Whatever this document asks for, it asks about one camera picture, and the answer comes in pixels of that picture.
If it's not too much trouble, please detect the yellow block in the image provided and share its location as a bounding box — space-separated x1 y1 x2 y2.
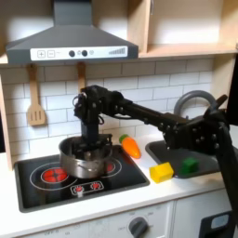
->
149 161 175 184

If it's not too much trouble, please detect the orange toy carrot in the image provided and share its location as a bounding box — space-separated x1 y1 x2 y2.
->
118 133 142 160

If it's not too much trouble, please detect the wooden shelf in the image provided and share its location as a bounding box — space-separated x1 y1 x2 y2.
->
126 0 238 60

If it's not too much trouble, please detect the grey tap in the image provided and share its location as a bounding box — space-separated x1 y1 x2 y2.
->
173 89 218 117

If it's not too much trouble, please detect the white oven front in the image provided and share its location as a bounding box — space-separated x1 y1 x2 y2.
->
18 201 175 238

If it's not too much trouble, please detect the grey extractor hood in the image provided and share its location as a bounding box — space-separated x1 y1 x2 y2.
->
5 0 139 65

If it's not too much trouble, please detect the black panel with pale window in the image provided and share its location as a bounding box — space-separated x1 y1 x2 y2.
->
199 210 238 238

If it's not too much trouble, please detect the black toy stove top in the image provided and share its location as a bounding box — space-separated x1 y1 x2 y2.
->
13 143 151 214

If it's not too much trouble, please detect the grey sink basin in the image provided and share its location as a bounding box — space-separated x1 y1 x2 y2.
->
144 139 221 179

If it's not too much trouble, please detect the wooden slotted spatula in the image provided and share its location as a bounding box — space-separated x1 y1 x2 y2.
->
25 63 48 127

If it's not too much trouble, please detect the green block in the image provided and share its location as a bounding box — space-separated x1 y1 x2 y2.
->
180 156 200 175

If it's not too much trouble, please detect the wooden spoon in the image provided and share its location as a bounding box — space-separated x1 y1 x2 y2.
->
76 61 87 93

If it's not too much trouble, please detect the steel pot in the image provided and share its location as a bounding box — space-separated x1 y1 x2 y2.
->
59 135 113 180

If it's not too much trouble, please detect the grey oven knob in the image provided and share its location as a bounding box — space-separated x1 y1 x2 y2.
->
128 217 149 238

